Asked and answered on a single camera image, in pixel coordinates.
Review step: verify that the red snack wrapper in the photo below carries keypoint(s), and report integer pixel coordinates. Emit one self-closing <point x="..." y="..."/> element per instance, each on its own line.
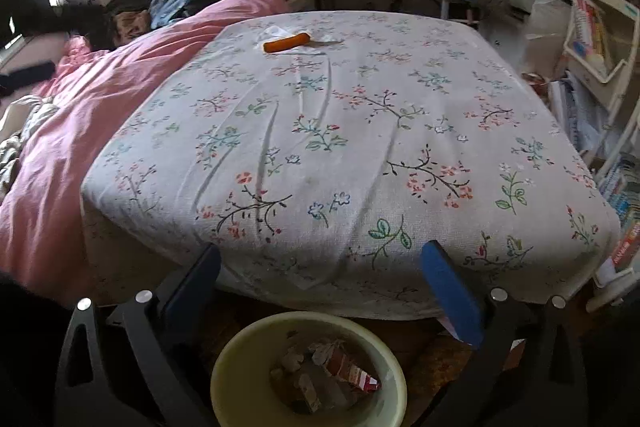
<point x="350" y="367"/>

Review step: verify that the crumpled white tissue wad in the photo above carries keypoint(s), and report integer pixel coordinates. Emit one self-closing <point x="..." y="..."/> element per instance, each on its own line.
<point x="292" y="359"/>

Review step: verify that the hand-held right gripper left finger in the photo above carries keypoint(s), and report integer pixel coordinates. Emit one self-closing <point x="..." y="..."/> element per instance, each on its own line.
<point x="192" y="292"/>

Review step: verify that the stack of books on floor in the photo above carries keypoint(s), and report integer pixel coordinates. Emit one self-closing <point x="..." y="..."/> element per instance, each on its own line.
<point x="622" y="207"/>

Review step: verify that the pale green waste bin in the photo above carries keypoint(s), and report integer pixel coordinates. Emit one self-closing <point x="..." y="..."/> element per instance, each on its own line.
<point x="230" y="382"/>

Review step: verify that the pink blanket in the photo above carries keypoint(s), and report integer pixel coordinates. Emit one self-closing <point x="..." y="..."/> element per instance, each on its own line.
<point x="100" y="117"/>

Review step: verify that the row of books in trolley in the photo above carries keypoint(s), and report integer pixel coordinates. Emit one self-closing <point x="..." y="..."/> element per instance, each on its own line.
<point x="587" y="27"/>

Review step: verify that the floral cloth covered table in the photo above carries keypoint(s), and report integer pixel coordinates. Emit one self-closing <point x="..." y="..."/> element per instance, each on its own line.
<point x="350" y="147"/>

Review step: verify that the white crumpled garment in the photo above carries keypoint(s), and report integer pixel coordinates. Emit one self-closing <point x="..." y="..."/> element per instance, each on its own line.
<point x="25" y="137"/>

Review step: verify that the white book trolley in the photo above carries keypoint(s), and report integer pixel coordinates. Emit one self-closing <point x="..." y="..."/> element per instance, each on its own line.
<point x="620" y="57"/>

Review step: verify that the pile of dark clothes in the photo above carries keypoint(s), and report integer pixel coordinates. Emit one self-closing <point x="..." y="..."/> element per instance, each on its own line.
<point x="150" y="7"/>

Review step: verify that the flat white tissue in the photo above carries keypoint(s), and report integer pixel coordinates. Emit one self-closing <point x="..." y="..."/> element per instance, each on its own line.
<point x="325" y="42"/>

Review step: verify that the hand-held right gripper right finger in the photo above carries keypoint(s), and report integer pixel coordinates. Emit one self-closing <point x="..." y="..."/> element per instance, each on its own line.
<point x="450" y="292"/>

